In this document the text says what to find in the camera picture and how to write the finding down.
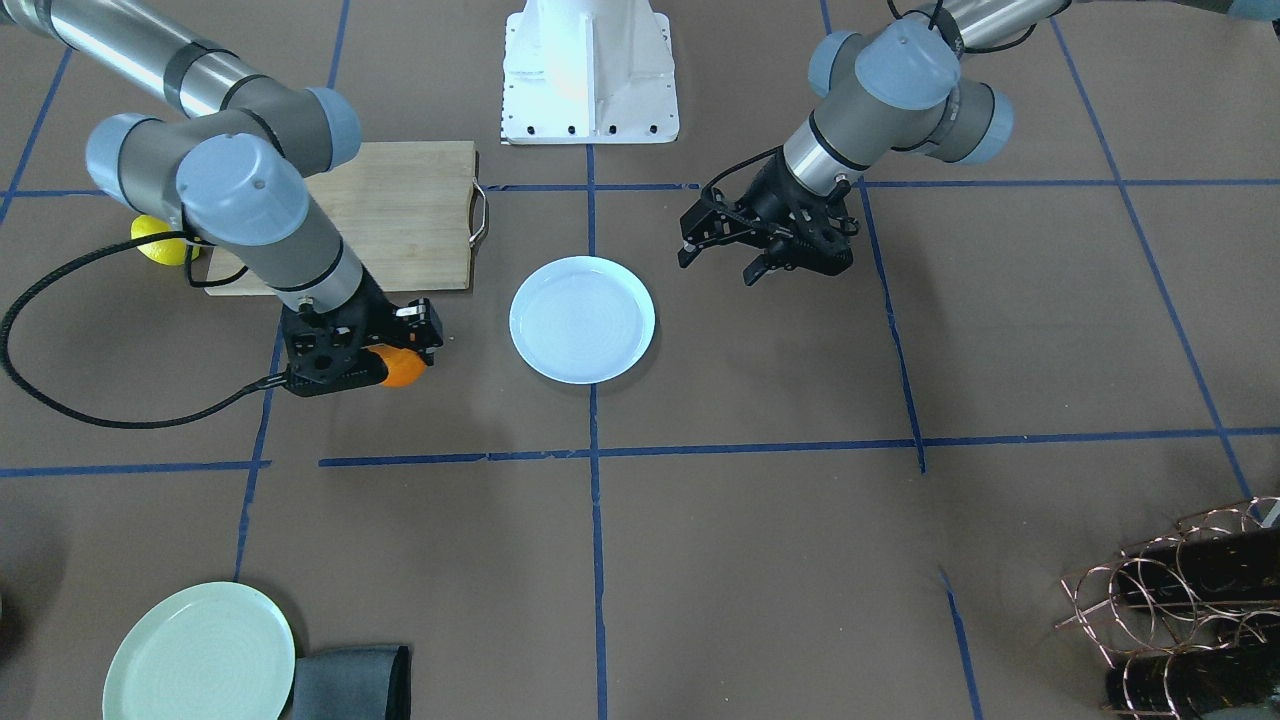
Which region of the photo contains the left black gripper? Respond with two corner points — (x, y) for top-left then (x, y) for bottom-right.
(677, 150), (859, 287)

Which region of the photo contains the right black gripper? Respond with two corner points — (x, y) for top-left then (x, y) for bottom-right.
(278, 272), (445, 397)

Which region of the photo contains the orange mandarin fruit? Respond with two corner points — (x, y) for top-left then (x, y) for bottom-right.
(367, 345), (428, 388)

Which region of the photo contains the light blue ceramic plate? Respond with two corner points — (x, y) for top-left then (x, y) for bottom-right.
(508, 256), (657, 386)

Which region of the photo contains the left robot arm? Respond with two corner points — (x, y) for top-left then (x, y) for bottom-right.
(677, 1), (1066, 286)

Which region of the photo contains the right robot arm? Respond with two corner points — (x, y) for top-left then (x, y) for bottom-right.
(3, 1), (443, 396)

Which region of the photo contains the light green ceramic plate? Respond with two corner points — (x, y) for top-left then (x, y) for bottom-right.
(101, 582), (296, 719)

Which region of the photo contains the bamboo cutting board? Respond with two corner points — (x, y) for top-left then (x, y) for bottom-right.
(209, 141), (485, 296)

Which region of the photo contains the lower yellow lemon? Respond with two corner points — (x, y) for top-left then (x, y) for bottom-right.
(131, 215), (201, 266)

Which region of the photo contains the dark grey folded cloth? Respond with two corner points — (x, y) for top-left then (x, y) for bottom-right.
(291, 644), (412, 719)

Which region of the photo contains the dark wine bottle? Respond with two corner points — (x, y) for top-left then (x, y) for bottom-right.
(1115, 527), (1279, 612)
(1103, 643), (1279, 719)

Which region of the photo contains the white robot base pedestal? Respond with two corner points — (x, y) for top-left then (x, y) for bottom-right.
(500, 1), (681, 146)

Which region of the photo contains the copper wire bottle rack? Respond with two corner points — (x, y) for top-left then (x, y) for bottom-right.
(1059, 496), (1279, 719)

